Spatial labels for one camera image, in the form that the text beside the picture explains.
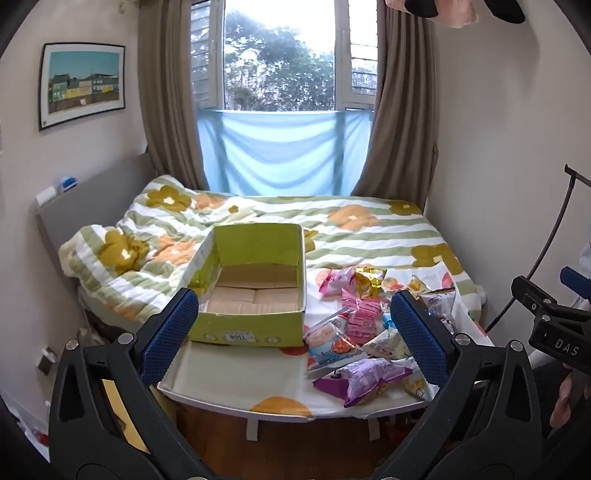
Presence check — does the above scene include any pink hanging cloth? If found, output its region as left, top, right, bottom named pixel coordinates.
left=385, top=0, right=482, bottom=27

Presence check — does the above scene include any brown curtain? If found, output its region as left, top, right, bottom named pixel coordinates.
left=137, top=0, right=214, bottom=191
left=349, top=0, right=440, bottom=214

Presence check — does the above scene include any light blue cloth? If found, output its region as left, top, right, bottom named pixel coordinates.
left=197, top=109, right=374, bottom=197

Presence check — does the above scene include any pile of snack packets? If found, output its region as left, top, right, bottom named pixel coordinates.
left=305, top=265, right=458, bottom=408

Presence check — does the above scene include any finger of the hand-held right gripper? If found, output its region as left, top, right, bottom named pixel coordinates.
left=560, top=267, right=591, bottom=302
left=510, top=275, right=556, bottom=320

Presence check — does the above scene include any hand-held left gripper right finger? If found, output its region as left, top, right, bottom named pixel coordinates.
left=376, top=290, right=546, bottom=480

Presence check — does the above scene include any green cardboard box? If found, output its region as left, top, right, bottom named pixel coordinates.
left=187, top=223, right=308, bottom=348

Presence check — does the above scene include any grey headboard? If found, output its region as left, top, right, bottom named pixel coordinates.
left=36, top=153, right=158, bottom=254

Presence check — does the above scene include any framed houses picture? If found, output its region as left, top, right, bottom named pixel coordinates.
left=38, top=43, right=126, bottom=131

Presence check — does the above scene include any window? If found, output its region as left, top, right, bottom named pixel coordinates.
left=191, top=0, right=380, bottom=112

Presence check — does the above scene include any floral striped blanket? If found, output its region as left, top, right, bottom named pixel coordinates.
left=59, top=174, right=477, bottom=324

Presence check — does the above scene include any black curved cable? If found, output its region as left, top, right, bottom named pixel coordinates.
left=485, top=164, right=591, bottom=329

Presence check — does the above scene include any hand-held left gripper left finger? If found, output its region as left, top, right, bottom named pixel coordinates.
left=48, top=287, right=206, bottom=480

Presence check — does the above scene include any person's right hand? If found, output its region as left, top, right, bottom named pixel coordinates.
left=550, top=371, right=585, bottom=430

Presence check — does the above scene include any white table frame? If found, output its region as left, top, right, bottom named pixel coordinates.
left=157, top=385, right=430, bottom=441

